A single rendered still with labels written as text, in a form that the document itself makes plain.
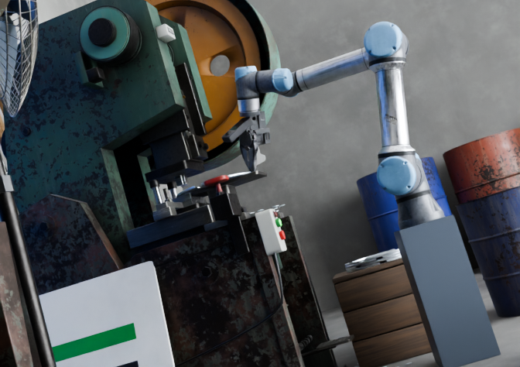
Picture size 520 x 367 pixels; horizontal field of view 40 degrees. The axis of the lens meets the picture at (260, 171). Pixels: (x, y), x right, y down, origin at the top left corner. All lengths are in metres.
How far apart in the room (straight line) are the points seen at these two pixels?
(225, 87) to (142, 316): 1.07
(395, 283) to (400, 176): 0.59
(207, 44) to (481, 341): 1.57
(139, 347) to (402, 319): 0.97
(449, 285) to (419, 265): 0.11
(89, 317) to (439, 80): 4.00
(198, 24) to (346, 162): 2.97
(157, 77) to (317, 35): 3.64
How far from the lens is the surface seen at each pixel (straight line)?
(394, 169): 2.20
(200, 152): 2.50
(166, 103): 2.39
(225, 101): 2.91
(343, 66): 2.44
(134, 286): 2.32
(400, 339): 2.69
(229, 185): 2.47
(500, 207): 2.91
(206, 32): 3.00
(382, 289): 2.67
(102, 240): 2.38
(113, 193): 2.44
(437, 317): 2.32
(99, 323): 2.35
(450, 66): 5.80
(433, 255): 2.31
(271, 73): 2.38
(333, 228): 5.75
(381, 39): 2.25
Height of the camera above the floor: 0.46
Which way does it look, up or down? 8 degrees up
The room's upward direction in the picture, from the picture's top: 17 degrees counter-clockwise
